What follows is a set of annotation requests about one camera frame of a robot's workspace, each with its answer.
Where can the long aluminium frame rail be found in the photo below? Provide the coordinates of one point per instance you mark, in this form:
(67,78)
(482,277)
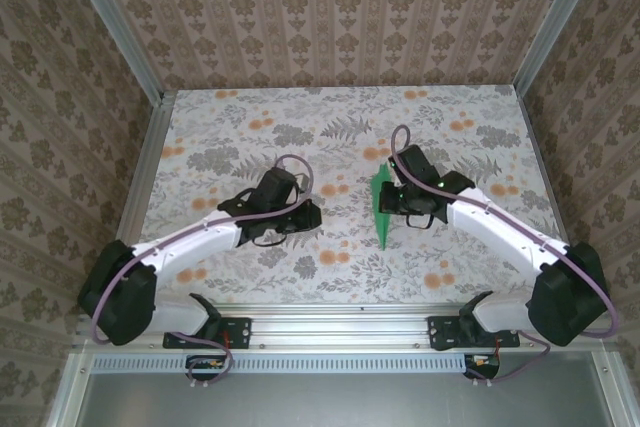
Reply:
(340,332)

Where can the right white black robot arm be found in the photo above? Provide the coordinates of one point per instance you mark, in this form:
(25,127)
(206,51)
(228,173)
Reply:
(565,297)

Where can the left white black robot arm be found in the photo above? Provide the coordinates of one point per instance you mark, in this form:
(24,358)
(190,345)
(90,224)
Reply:
(120,292)

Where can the green paper sheet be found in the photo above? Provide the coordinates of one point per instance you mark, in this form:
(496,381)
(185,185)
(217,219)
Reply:
(382,227)

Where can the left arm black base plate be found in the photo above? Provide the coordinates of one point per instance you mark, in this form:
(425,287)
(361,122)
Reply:
(240,332)

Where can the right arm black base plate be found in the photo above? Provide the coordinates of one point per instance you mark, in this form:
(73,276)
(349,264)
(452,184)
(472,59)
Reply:
(440,332)

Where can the aluminium side rail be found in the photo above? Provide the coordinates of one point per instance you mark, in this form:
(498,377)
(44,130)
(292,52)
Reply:
(549,197)
(150,147)

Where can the aluminium frame post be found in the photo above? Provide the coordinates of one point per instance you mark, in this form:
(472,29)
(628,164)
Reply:
(557,22)
(121,27)

